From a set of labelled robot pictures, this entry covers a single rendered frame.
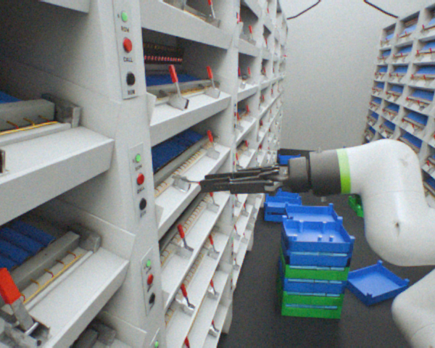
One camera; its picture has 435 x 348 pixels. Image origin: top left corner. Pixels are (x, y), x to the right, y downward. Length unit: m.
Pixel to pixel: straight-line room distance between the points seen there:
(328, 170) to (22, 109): 0.49
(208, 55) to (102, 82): 0.71
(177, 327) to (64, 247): 0.50
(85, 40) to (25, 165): 0.17
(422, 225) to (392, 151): 0.14
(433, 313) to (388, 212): 0.48
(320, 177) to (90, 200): 0.41
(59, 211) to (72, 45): 0.25
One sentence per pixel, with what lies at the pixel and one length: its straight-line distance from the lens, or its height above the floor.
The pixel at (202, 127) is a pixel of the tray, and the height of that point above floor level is 1.00.
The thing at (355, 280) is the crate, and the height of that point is 0.00.
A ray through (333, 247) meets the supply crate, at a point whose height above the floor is 0.43.
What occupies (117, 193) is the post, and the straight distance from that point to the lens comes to 0.44.
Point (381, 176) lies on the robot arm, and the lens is 0.59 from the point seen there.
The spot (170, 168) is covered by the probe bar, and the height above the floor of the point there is 0.98.
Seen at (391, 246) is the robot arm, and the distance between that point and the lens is 0.56.
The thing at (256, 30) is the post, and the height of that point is 1.41.
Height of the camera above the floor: 1.21
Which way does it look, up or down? 20 degrees down
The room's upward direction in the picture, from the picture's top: straight up
